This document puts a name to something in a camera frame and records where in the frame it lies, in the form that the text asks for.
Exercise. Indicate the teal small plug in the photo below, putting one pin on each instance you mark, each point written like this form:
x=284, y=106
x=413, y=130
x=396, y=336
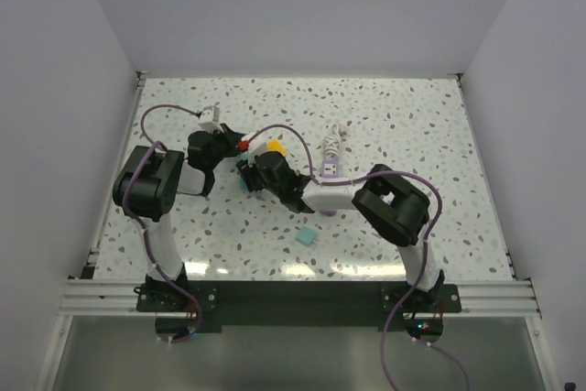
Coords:
x=306, y=236

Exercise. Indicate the yellow cube socket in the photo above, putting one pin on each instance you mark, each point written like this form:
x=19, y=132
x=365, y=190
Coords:
x=274, y=145

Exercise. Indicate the purple power strip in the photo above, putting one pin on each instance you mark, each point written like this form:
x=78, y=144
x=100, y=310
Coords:
x=330, y=168

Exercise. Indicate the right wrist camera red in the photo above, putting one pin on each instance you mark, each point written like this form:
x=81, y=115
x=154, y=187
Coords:
x=256, y=145

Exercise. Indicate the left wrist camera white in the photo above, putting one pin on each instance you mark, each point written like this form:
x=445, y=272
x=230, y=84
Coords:
x=209, y=119

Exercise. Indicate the aluminium frame rail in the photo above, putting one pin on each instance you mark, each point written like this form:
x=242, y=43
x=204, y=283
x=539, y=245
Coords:
x=486, y=299

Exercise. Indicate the teal triangular socket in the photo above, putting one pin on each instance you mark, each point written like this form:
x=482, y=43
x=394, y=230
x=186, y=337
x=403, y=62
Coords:
x=241, y=182

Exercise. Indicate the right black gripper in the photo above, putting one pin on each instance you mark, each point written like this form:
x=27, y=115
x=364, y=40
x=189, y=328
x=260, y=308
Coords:
x=249, y=175

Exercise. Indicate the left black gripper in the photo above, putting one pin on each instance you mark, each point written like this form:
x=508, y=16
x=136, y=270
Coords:
x=229, y=136

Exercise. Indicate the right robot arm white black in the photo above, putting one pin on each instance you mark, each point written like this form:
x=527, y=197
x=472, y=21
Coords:
x=401, y=207

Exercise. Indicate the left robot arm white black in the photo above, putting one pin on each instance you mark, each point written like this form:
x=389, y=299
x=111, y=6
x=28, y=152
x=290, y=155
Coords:
x=148, y=184

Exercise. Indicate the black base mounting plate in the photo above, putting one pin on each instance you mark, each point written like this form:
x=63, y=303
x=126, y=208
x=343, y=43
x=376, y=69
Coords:
x=323, y=316

